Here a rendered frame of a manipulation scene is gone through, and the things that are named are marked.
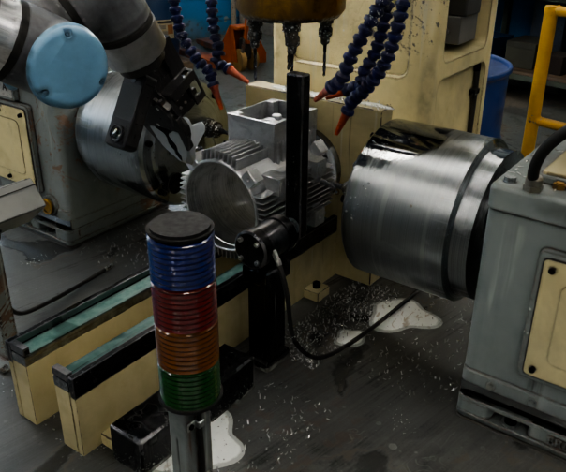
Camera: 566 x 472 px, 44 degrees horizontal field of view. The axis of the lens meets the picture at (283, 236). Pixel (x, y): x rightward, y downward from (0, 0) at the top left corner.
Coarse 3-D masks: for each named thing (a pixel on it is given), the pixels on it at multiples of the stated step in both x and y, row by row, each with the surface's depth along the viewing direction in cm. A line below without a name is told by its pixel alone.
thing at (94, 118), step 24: (96, 96) 133; (96, 120) 132; (192, 120) 134; (216, 120) 140; (96, 144) 133; (144, 144) 126; (216, 144) 142; (96, 168) 137; (120, 168) 131; (144, 168) 128; (168, 168) 132; (144, 192) 133; (168, 192) 135
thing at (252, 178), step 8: (312, 144) 121; (320, 144) 121; (200, 152) 116; (312, 152) 122; (320, 152) 121; (200, 160) 115; (192, 168) 116; (256, 168) 109; (248, 176) 108; (256, 176) 108; (248, 184) 109; (256, 184) 109
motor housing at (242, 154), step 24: (240, 144) 114; (216, 168) 122; (240, 168) 110; (264, 168) 113; (192, 192) 120; (216, 192) 124; (240, 192) 129; (264, 192) 111; (312, 192) 120; (216, 216) 123; (240, 216) 126; (264, 216) 111; (216, 240) 120
